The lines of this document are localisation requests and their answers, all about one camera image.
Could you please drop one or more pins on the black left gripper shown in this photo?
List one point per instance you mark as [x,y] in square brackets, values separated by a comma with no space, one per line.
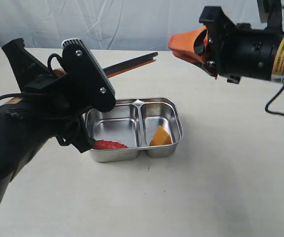
[49,99]

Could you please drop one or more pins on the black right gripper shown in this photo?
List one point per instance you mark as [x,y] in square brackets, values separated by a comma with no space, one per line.
[230,50]

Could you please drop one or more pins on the dark transparent lunch box lid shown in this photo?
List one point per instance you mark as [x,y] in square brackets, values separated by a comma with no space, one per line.
[131,64]

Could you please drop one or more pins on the red toy sausage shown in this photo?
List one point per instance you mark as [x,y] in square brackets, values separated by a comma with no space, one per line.
[107,145]

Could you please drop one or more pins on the yellow toy cheese wedge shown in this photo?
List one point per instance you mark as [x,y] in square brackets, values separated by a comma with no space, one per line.
[161,137]

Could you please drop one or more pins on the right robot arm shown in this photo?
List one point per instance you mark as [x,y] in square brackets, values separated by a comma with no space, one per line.
[235,50]

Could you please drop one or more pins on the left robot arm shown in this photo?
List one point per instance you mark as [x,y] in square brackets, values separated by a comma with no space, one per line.
[19,142]

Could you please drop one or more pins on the light blue backdrop cloth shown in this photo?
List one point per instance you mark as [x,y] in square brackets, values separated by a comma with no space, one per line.
[111,24]

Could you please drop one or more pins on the steel two-compartment lunch box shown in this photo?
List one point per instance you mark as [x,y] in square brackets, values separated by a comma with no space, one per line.
[133,122]

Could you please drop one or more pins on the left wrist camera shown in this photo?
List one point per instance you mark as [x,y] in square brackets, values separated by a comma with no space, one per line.
[90,80]

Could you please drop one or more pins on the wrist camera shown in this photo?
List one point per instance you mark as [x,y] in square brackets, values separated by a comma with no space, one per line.
[264,9]
[90,80]

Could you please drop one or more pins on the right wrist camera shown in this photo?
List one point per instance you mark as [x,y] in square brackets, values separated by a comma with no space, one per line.
[264,9]

